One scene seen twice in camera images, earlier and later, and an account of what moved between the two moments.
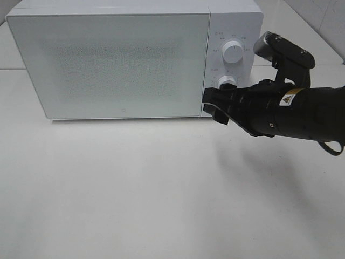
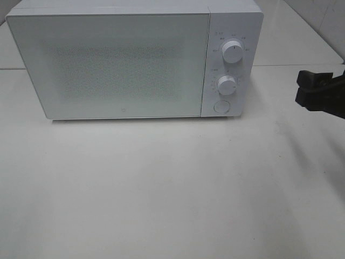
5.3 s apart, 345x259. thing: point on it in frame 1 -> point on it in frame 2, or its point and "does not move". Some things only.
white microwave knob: x=227 y=79 does not move
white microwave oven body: x=115 y=59 does not move
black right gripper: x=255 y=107 -> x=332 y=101
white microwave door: x=116 y=65 does not move
